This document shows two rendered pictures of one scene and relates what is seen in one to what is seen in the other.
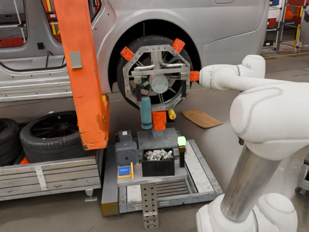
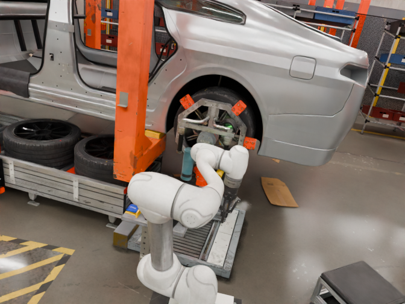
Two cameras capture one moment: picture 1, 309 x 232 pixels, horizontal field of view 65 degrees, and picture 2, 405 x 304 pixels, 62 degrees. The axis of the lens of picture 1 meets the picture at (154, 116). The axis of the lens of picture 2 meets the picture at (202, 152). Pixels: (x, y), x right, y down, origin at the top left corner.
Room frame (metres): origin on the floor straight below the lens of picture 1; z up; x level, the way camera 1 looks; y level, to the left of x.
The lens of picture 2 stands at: (-0.44, -0.73, 1.80)
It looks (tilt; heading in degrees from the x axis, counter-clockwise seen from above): 24 degrees down; 17
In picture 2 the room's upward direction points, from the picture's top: 9 degrees clockwise
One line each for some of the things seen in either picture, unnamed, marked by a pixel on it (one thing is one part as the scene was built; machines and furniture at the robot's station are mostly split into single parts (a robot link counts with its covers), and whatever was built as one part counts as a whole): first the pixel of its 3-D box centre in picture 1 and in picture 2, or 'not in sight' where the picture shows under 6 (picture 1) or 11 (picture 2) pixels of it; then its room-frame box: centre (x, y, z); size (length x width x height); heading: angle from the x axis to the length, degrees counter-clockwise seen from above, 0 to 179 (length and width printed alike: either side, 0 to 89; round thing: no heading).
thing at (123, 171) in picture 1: (124, 171); (133, 209); (1.24, 0.21, 0.47); 0.07 x 0.07 x 0.02; 6
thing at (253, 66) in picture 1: (249, 72); (235, 160); (1.07, -0.44, 1.10); 0.13 x 0.11 x 0.16; 90
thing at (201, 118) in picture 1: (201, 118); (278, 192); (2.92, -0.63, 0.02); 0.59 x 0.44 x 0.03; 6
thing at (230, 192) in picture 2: not in sight; (229, 192); (1.07, -0.45, 0.92); 0.08 x 0.07 x 0.09; 93
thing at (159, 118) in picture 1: (158, 118); (205, 173); (1.98, -0.03, 0.48); 0.16 x 0.12 x 0.17; 6
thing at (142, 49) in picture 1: (157, 79); (210, 134); (1.95, -0.04, 0.85); 0.54 x 0.07 x 0.54; 96
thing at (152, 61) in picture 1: (145, 61); (197, 114); (1.81, 0.05, 1.03); 0.19 x 0.18 x 0.11; 6
